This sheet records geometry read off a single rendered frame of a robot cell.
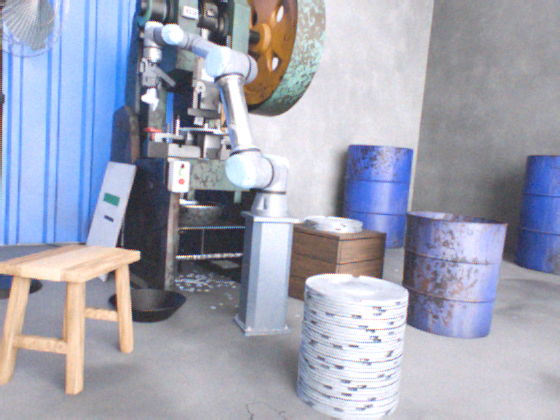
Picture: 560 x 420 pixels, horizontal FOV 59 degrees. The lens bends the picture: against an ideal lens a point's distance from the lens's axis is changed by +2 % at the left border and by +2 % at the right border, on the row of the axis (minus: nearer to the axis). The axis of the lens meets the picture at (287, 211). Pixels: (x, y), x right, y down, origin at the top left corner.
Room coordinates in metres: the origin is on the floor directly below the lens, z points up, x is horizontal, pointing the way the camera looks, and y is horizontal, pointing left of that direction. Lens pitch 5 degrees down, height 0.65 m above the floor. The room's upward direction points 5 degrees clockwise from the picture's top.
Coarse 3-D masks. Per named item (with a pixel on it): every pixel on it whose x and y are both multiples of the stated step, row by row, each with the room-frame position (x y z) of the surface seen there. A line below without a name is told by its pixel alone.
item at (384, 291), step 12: (324, 276) 1.49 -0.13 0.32; (336, 276) 1.51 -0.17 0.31; (348, 276) 1.52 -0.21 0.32; (360, 276) 1.52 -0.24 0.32; (312, 288) 1.31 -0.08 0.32; (324, 288) 1.34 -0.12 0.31; (336, 288) 1.35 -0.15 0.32; (348, 288) 1.34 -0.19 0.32; (360, 288) 1.35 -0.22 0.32; (372, 288) 1.36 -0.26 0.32; (384, 288) 1.40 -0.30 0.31; (396, 288) 1.42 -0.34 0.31; (348, 300) 1.24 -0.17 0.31; (372, 300) 1.25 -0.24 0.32; (384, 300) 1.26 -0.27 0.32; (396, 300) 1.26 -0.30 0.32
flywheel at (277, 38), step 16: (256, 0) 2.87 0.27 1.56; (272, 0) 2.75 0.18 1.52; (288, 0) 2.58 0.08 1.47; (272, 16) 2.74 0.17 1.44; (288, 16) 2.63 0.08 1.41; (272, 32) 2.73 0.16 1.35; (288, 32) 2.62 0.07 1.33; (256, 48) 2.78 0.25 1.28; (272, 48) 2.72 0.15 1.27; (288, 48) 2.55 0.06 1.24; (272, 64) 2.77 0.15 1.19; (256, 80) 2.83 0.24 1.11; (272, 80) 2.71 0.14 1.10; (256, 96) 2.76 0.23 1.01
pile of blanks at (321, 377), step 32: (320, 320) 1.29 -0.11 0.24; (352, 320) 1.23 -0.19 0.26; (384, 320) 1.25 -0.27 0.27; (320, 352) 1.28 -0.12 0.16; (352, 352) 1.23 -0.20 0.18; (384, 352) 1.25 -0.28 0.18; (320, 384) 1.26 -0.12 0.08; (352, 384) 1.25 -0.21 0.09; (384, 384) 1.26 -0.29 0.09; (352, 416) 1.23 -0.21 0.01; (384, 416) 1.27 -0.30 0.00
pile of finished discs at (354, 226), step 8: (304, 224) 2.45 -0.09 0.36; (312, 224) 2.39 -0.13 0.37; (320, 224) 2.34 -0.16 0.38; (328, 224) 2.32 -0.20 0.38; (336, 224) 2.32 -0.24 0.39; (344, 224) 2.32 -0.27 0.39; (352, 224) 2.34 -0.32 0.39; (360, 224) 2.39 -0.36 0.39; (344, 232) 2.32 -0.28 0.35; (352, 232) 2.34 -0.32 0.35
